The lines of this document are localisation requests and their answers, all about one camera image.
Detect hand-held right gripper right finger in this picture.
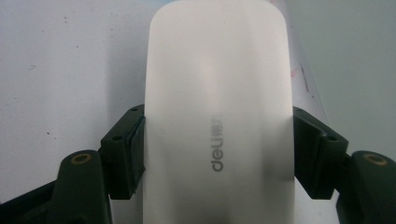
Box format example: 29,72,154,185
293,105,349,201

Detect white whiteboard eraser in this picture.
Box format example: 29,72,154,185
142,0,296,224

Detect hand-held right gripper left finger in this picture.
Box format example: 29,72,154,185
99,104,147,201

